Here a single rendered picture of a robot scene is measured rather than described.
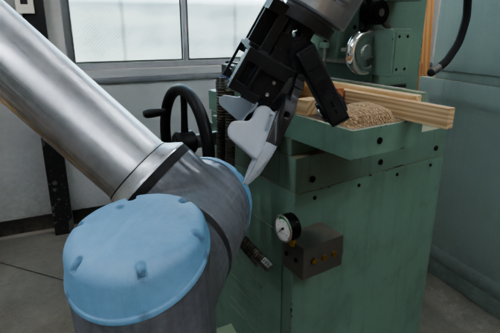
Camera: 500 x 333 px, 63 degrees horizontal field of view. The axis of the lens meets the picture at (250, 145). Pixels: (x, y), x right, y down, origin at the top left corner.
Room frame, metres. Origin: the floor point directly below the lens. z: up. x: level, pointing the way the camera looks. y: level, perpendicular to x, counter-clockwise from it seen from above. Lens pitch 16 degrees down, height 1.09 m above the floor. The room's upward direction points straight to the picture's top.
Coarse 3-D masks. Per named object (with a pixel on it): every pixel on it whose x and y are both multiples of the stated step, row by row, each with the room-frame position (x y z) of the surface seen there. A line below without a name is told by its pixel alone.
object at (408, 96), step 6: (336, 84) 1.02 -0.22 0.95; (342, 84) 1.01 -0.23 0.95; (348, 84) 1.00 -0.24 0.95; (360, 90) 0.95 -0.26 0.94; (366, 90) 0.94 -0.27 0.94; (372, 90) 0.92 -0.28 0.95; (378, 90) 0.91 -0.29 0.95; (384, 90) 0.90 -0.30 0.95; (390, 90) 0.90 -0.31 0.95; (390, 96) 0.88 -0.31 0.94; (396, 96) 0.87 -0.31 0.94; (402, 96) 0.86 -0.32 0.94; (408, 96) 0.84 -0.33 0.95; (414, 96) 0.83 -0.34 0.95; (420, 96) 0.84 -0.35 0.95
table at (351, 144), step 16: (208, 96) 1.24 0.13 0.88; (288, 128) 0.90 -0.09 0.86; (304, 128) 0.85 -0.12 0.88; (320, 128) 0.81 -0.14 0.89; (336, 128) 0.77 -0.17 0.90; (368, 128) 0.76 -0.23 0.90; (384, 128) 0.78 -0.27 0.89; (400, 128) 0.81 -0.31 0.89; (416, 128) 0.83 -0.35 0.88; (320, 144) 0.81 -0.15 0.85; (336, 144) 0.77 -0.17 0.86; (352, 144) 0.74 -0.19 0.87; (368, 144) 0.76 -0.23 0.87; (384, 144) 0.78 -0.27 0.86; (400, 144) 0.81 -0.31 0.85; (416, 144) 0.84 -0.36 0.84; (352, 160) 0.74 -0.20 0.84
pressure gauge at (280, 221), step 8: (280, 216) 0.82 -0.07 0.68; (288, 216) 0.80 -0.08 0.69; (296, 216) 0.81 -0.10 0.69; (280, 224) 0.82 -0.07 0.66; (288, 224) 0.79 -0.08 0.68; (296, 224) 0.79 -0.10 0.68; (280, 232) 0.82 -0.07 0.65; (288, 232) 0.79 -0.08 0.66; (296, 232) 0.79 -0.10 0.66; (288, 240) 0.79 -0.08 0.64
